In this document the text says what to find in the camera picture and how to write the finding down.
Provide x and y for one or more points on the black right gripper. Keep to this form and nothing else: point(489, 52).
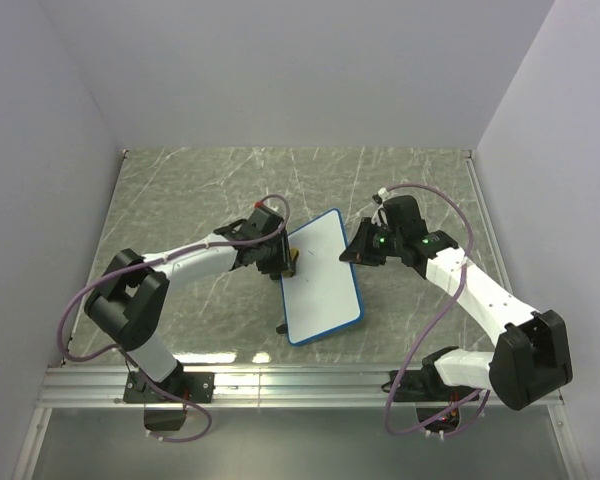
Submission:
point(358, 252)

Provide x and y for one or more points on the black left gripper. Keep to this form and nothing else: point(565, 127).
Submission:
point(284, 263)

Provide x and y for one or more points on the blue framed whiteboard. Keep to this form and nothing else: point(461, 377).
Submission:
point(322, 297)

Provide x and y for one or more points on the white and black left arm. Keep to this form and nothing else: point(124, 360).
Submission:
point(128, 308)

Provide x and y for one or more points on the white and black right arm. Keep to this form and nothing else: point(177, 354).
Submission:
point(531, 356)

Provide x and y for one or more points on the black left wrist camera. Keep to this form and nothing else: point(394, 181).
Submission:
point(262, 222)

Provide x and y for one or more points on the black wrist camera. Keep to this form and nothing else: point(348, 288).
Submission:
point(402, 215)
point(262, 222)

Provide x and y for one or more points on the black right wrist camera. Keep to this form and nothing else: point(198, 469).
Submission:
point(402, 215)

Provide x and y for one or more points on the aluminium right side rail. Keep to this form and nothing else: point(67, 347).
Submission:
point(561, 426)

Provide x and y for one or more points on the aluminium rail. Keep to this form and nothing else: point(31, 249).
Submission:
point(561, 426)
point(273, 422)

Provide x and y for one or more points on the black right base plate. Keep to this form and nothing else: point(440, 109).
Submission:
point(424, 386)

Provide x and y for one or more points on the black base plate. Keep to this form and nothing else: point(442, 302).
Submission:
point(197, 387)
point(424, 386)

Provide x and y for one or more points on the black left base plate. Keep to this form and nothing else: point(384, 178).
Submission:
point(197, 387)

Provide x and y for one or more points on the aluminium front rail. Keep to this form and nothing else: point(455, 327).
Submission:
point(273, 422)

